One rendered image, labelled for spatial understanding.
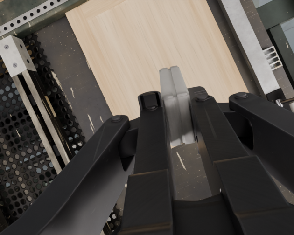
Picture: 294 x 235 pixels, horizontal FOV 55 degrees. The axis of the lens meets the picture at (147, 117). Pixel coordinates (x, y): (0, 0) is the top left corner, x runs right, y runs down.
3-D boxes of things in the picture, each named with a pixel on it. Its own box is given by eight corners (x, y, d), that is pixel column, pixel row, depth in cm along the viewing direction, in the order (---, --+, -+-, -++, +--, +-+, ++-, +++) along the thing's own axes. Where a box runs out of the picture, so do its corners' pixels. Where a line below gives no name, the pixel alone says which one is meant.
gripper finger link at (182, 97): (175, 95, 15) (189, 93, 15) (168, 66, 21) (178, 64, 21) (183, 145, 16) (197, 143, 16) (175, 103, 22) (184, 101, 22)
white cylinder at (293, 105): (303, 122, 92) (293, 100, 92) (308, 123, 89) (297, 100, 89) (294, 126, 93) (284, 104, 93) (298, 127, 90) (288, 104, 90)
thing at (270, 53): (270, 47, 92) (273, 45, 89) (279, 66, 92) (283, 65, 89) (258, 52, 92) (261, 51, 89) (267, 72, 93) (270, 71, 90)
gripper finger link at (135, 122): (171, 151, 14) (113, 160, 14) (166, 113, 19) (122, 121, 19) (165, 124, 14) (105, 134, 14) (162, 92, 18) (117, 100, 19)
